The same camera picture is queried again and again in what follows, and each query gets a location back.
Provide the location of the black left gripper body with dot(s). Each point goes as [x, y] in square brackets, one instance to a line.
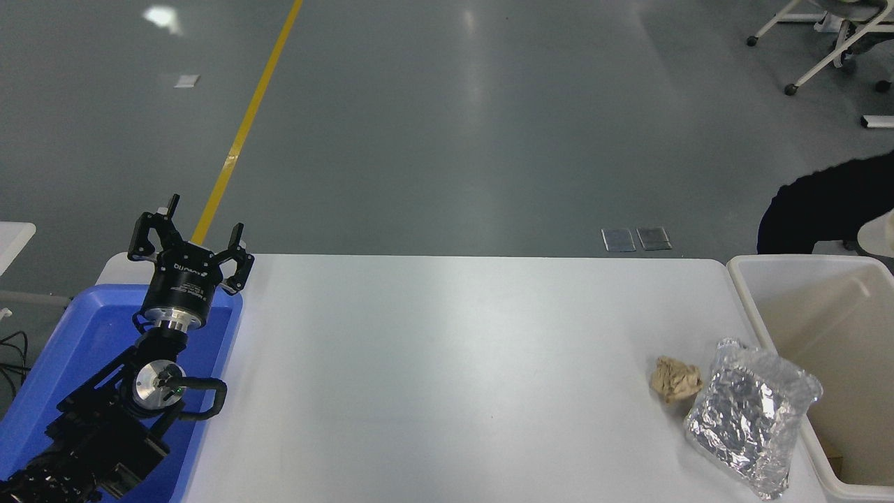
[183, 283]

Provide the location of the blue plastic tray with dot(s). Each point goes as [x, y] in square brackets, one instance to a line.
[84, 328]

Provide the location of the grey metal bar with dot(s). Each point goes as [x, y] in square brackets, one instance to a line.
[35, 298]

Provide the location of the white side table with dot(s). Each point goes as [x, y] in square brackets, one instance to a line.
[14, 241]

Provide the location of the small white floor tag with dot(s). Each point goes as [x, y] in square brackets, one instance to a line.
[187, 81]

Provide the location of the silver floor plate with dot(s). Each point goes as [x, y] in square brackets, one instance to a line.
[619, 239]
[654, 237]

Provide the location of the crumpled tan paper ball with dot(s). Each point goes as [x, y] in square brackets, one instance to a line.
[674, 378]

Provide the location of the crumpled silver foil tray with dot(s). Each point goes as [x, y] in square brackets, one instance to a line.
[747, 416]

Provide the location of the large pale plastic bin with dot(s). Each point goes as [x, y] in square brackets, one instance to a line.
[824, 321]

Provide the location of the white-framed wheeled chair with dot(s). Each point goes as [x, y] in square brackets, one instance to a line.
[841, 35]

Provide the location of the silver floor bracket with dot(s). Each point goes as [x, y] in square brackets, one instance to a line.
[876, 121]

